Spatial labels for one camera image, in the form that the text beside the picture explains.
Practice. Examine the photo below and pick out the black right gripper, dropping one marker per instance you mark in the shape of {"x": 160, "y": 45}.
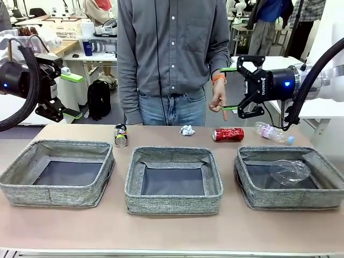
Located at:
{"x": 279, "y": 86}

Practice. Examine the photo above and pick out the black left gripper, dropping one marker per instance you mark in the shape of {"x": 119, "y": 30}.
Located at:
{"x": 13, "y": 80}

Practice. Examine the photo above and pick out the crushed clear plastic bottle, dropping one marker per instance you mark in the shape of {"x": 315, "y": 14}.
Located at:
{"x": 271, "y": 132}

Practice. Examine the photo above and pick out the crushed red soda can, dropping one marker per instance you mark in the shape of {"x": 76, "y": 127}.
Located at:
{"x": 228, "y": 134}

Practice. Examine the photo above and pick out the white paper ball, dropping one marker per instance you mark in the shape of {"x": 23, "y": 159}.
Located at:
{"x": 187, "y": 130}

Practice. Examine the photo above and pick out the black Pepsi soda can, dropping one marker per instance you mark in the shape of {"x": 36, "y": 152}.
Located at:
{"x": 121, "y": 135}

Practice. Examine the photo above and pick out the clear plastic cup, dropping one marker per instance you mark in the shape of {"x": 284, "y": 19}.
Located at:
{"x": 290, "y": 172}

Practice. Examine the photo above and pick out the person's right forearm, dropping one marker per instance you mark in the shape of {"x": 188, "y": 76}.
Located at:
{"x": 127, "y": 99}

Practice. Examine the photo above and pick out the person's left forearm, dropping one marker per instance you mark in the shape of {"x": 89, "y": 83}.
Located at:
{"x": 221, "y": 63}

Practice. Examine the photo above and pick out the person's left hand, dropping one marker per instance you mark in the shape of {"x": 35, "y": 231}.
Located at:
{"x": 219, "y": 96}

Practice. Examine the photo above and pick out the orange wristband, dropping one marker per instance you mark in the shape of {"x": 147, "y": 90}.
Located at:
{"x": 218, "y": 78}

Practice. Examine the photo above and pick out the wood-top workbench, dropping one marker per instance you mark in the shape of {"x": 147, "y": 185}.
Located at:
{"x": 64, "y": 47}

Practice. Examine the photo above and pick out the black backpack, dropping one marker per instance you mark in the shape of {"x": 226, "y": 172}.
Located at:
{"x": 99, "y": 99}

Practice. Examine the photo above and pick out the dark blue bottle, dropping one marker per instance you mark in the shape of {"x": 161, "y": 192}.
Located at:
{"x": 87, "y": 48}

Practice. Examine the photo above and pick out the clear plastic storage box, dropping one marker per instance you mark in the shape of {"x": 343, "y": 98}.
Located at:
{"x": 24, "y": 40}

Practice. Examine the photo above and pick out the white printed cardboard box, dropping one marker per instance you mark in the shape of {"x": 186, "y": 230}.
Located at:
{"x": 67, "y": 32}

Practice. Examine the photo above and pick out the brown glass bottles pack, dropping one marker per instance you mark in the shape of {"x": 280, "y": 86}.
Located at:
{"x": 27, "y": 31}

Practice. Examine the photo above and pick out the person in blue jacket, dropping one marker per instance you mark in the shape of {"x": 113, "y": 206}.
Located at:
{"x": 268, "y": 10}

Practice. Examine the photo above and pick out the white and black cap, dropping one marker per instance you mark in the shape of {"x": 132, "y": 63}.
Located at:
{"x": 108, "y": 27}

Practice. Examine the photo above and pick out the person in grey shirt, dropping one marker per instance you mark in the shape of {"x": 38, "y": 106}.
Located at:
{"x": 174, "y": 53}

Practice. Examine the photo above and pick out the person in plaid shirt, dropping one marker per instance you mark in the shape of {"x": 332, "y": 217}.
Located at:
{"x": 309, "y": 10}

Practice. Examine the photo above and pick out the grey fabric basket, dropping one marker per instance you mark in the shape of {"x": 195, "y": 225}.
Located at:
{"x": 67, "y": 192}
{"x": 172, "y": 203}
{"x": 290, "y": 200}

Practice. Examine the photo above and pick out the aluminium slotted frame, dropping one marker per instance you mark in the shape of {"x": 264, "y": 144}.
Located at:
{"x": 172, "y": 254}

